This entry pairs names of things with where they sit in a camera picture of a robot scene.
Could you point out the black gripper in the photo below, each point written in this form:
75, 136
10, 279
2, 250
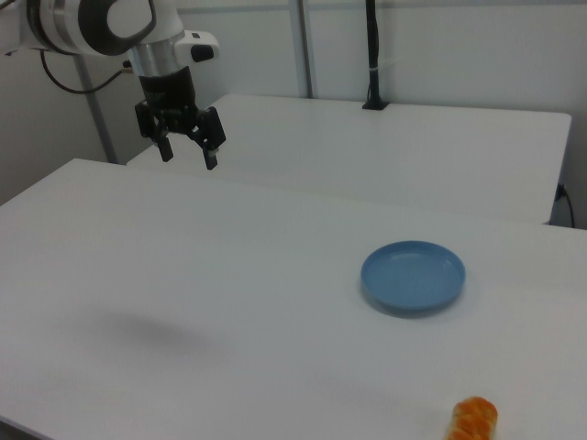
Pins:
167, 94

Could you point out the orange glazed bread roll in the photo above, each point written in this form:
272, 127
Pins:
472, 418

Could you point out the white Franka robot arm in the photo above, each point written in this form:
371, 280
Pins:
96, 27

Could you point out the blue round plate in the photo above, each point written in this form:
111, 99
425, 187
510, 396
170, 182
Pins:
413, 284

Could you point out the white side table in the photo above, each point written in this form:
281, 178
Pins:
367, 151

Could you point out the slim grey partition post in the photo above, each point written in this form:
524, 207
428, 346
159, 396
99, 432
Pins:
96, 114

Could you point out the grey partition frame post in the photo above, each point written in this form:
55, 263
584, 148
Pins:
305, 46

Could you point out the black camera stand pole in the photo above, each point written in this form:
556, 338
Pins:
373, 55

